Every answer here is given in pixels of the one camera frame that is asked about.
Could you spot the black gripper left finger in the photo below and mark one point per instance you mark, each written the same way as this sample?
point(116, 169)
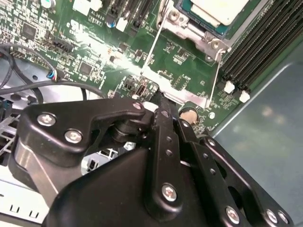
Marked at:
point(94, 111)

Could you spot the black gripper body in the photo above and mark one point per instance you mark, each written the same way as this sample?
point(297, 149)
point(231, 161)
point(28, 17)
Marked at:
point(106, 201)

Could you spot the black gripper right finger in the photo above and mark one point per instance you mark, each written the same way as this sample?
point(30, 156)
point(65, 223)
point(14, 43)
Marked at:
point(208, 163)

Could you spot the metal socket cover frame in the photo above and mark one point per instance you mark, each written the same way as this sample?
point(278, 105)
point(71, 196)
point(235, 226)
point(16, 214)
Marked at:
point(189, 98)

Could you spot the CPU with silver top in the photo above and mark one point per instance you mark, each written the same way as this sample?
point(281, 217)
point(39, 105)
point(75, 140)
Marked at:
point(213, 9)

